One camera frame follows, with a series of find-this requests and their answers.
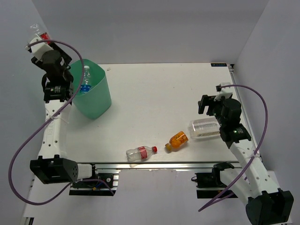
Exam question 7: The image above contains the clear bottle blue label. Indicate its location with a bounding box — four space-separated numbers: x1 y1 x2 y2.
79 66 92 94

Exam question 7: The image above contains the orange juice bottle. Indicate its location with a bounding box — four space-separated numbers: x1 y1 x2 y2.
165 131 188 151

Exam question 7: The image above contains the large red label bottle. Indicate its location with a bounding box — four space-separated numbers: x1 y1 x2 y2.
27 23 51 44

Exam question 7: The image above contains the small red label bottle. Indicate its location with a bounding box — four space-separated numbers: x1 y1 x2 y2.
126 146 158 162

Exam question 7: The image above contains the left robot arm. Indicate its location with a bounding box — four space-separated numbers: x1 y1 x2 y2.
29 38 99 187

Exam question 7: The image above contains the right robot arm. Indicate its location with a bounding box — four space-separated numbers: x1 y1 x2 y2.
198 95 294 225

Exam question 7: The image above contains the green plastic bin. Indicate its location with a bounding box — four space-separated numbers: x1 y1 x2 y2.
72 59 112 119

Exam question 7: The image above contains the large clear bottle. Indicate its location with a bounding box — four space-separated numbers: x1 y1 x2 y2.
188 118 220 139

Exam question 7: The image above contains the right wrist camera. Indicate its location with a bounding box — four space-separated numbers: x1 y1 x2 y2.
214 82 233 102

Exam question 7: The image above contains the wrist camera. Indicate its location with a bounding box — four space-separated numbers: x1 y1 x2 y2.
214 82 233 102
25 42 53 60

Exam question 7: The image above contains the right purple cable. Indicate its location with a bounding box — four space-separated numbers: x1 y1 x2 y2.
198 84 268 212

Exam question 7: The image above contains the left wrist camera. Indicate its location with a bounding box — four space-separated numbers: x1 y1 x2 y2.
25 42 53 60

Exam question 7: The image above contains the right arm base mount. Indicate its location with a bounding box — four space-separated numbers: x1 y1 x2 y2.
191 172 226 199

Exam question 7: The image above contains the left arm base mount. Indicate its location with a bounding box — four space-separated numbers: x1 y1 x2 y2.
69 169 119 196

